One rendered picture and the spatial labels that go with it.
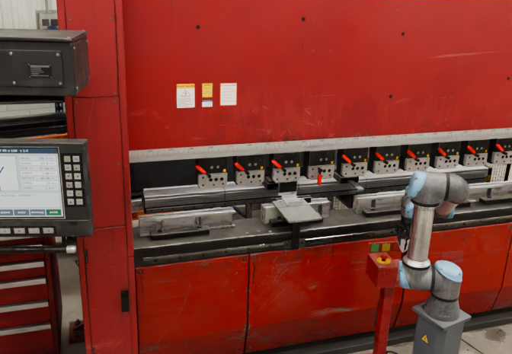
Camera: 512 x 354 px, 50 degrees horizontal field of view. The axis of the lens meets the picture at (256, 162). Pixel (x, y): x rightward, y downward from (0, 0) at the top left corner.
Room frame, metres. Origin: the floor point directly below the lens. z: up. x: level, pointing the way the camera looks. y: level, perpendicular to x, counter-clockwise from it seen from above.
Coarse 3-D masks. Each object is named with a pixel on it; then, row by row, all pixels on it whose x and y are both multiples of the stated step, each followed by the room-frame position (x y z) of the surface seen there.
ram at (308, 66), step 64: (128, 0) 2.49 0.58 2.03; (192, 0) 2.57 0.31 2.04; (256, 0) 2.67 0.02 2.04; (320, 0) 2.76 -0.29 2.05; (384, 0) 2.87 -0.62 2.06; (448, 0) 2.98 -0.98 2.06; (128, 64) 2.48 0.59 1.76; (192, 64) 2.57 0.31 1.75; (256, 64) 2.67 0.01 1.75; (320, 64) 2.77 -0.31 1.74; (384, 64) 2.88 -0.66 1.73; (448, 64) 3.00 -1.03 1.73; (128, 128) 2.48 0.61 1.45; (192, 128) 2.57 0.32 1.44; (256, 128) 2.67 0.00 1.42; (320, 128) 2.78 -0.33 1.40; (384, 128) 2.90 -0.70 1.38; (448, 128) 3.02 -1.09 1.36
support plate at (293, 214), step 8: (280, 200) 2.74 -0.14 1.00; (304, 200) 2.75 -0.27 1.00; (280, 208) 2.64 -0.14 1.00; (288, 208) 2.64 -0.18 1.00; (296, 208) 2.65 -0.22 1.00; (304, 208) 2.65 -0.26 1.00; (288, 216) 2.54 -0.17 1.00; (296, 216) 2.54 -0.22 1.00; (304, 216) 2.54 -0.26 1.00; (312, 216) 2.55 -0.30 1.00; (320, 216) 2.55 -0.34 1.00
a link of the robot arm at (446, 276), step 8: (432, 264) 2.11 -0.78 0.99; (440, 264) 2.08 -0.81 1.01; (448, 264) 2.09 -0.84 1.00; (432, 272) 2.06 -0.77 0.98; (440, 272) 2.04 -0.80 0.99; (448, 272) 2.03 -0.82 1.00; (456, 272) 2.04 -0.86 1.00; (432, 280) 2.04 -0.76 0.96; (440, 280) 2.03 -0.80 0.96; (448, 280) 2.02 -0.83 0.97; (456, 280) 2.02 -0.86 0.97; (432, 288) 2.03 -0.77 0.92; (440, 288) 2.03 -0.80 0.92; (448, 288) 2.02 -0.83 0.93; (456, 288) 2.03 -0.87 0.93; (440, 296) 2.03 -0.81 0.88; (448, 296) 2.02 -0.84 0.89; (456, 296) 2.03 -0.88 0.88
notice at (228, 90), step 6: (222, 84) 2.62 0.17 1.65; (228, 84) 2.63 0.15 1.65; (234, 84) 2.64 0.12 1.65; (222, 90) 2.62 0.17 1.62; (228, 90) 2.63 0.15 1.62; (234, 90) 2.64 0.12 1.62; (222, 96) 2.62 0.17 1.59; (228, 96) 2.63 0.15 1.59; (234, 96) 2.64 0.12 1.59; (222, 102) 2.62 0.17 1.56; (228, 102) 2.63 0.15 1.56; (234, 102) 2.64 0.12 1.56
